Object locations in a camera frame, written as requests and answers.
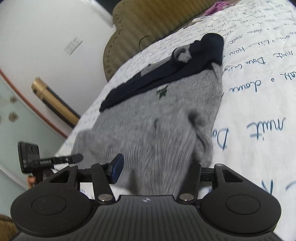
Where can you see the olive striped padded headboard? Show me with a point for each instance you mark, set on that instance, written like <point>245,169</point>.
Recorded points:
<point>141,23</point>

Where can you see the purple cloth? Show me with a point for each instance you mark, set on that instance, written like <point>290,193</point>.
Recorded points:
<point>218,6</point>

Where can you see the white bedsheet with blue script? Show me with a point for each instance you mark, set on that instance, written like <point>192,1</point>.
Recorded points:
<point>254,132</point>

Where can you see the grey sweater with navy sleeves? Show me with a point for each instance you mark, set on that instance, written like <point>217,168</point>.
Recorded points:
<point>160,120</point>

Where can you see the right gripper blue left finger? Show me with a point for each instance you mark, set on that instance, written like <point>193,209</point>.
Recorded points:
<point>105,174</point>

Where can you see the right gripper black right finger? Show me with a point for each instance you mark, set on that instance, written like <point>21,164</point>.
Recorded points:
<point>189,189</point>

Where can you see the gold black cylinder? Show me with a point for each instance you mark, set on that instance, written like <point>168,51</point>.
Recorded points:
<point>55,103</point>

